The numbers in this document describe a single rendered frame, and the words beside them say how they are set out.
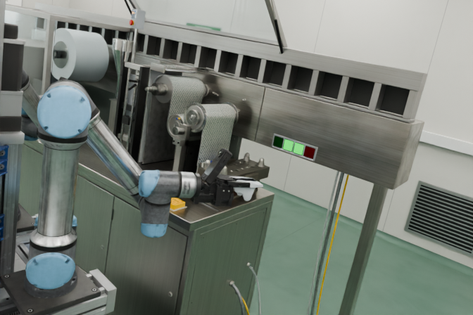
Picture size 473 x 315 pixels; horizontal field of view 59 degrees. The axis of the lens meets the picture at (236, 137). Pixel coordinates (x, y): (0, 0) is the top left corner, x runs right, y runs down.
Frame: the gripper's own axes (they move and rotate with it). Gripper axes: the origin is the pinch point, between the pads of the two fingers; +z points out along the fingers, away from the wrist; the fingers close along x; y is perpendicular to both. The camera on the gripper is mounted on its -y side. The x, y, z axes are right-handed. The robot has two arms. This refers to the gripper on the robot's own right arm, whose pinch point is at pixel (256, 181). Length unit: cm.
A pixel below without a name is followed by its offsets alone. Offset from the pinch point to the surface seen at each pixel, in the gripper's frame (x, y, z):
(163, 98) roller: -100, -19, -12
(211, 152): -83, 5, 12
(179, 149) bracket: -82, 4, -5
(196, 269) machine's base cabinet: -52, 52, 2
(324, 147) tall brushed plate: -53, -7, 58
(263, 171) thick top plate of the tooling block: -79, 12, 40
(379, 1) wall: -228, -135, 212
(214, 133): -81, -6, 12
